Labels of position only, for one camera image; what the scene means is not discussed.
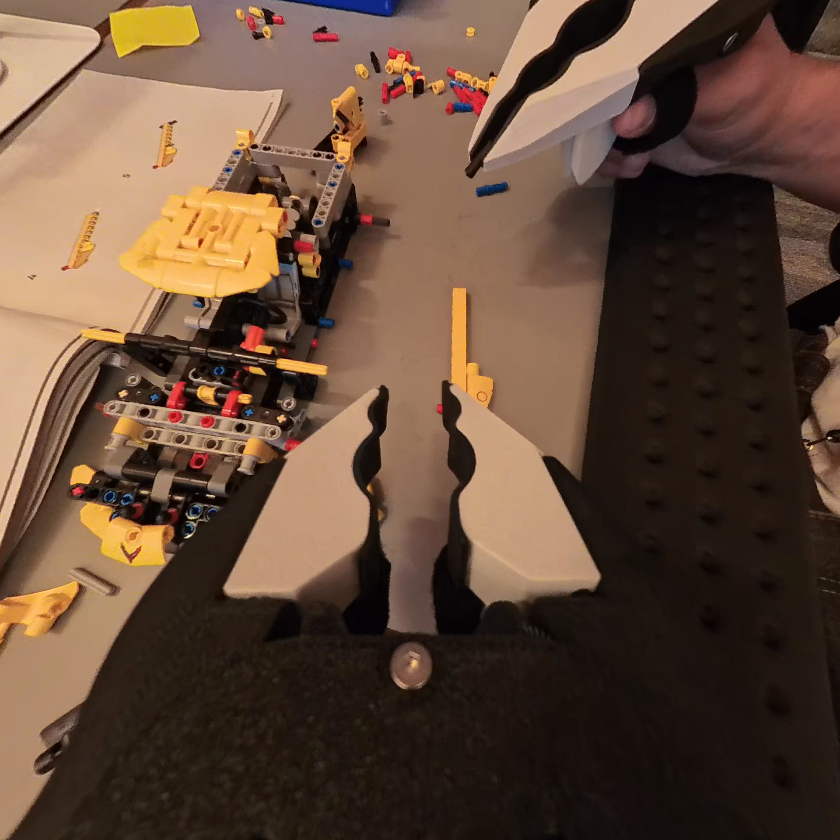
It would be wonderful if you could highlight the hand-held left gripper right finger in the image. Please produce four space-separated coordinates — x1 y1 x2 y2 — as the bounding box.
432 381 602 634

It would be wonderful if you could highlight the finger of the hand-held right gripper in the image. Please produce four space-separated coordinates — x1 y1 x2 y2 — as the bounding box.
466 0 635 177
481 0 723 173

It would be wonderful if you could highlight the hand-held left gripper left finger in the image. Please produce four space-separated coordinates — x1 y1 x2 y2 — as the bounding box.
224 386 392 635

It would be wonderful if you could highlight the small yellow curved panel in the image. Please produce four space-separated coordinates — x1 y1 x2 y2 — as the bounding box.
466 363 497 409

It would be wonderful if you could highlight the long yellow holed beam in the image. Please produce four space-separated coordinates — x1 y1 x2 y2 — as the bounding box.
451 287 469 389

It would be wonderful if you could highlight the grey desk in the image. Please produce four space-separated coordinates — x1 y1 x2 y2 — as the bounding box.
0 0 618 834

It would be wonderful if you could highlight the person's right hand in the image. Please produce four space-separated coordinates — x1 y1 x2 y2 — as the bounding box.
600 16 840 214

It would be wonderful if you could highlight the black perforated foam pad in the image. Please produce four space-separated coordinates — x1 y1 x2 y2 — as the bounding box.
581 167 840 840

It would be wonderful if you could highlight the yellow black brick subassembly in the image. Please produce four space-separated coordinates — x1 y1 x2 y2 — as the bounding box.
330 87 368 155

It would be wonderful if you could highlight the grey axle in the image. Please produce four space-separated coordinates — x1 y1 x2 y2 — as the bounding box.
67 566 120 597

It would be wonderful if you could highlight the yellow rod with connector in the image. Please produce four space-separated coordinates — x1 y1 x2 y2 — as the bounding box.
0 581 81 641

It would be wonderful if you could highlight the partly built yellow toy car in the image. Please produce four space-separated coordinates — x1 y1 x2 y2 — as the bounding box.
69 128 391 567

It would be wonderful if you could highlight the yellow paper scrap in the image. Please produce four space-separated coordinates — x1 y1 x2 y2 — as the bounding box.
108 5 201 59

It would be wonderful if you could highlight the open instruction booklet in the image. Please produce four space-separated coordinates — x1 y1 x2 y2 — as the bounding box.
0 69 286 565

